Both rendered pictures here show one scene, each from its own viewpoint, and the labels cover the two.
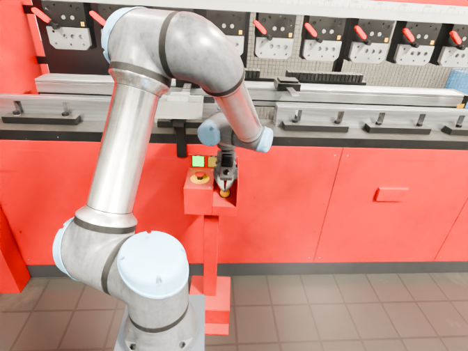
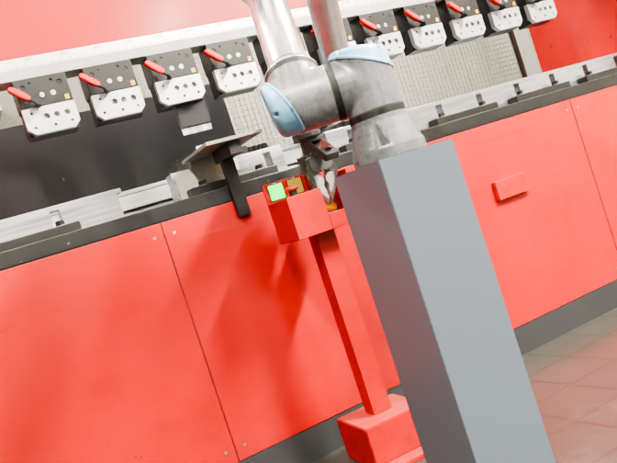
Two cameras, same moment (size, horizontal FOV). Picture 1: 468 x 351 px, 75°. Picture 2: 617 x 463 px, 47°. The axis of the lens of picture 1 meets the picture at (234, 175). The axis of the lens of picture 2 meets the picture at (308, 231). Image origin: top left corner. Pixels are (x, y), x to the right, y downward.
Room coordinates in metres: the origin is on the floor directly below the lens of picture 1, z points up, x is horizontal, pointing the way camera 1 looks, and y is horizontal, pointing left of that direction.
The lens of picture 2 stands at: (-0.88, 0.82, 0.72)
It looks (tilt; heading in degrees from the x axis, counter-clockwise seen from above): 1 degrees down; 340
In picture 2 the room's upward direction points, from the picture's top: 18 degrees counter-clockwise
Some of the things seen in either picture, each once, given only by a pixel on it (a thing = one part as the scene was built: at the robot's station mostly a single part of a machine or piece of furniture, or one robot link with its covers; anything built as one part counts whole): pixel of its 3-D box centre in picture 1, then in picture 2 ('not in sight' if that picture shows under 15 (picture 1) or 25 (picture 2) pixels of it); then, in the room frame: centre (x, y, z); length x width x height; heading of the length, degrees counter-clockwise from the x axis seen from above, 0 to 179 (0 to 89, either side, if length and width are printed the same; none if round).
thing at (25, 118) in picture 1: (42, 118); (26, 242); (1.22, 0.84, 0.89); 0.30 x 0.05 x 0.03; 95
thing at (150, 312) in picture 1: (152, 275); (362, 80); (0.38, 0.14, 0.94); 0.13 x 0.12 x 0.14; 68
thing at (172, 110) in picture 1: (180, 106); (220, 146); (1.19, 0.23, 1.00); 0.26 x 0.18 x 0.01; 5
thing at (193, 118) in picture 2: not in sight; (193, 118); (1.34, 0.25, 1.13); 0.10 x 0.02 x 0.10; 95
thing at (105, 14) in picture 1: (123, 28); (112, 93); (1.31, 0.47, 1.26); 0.15 x 0.09 x 0.17; 95
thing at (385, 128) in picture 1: (397, 128); (464, 115); (1.37, -0.76, 0.89); 0.30 x 0.05 x 0.03; 95
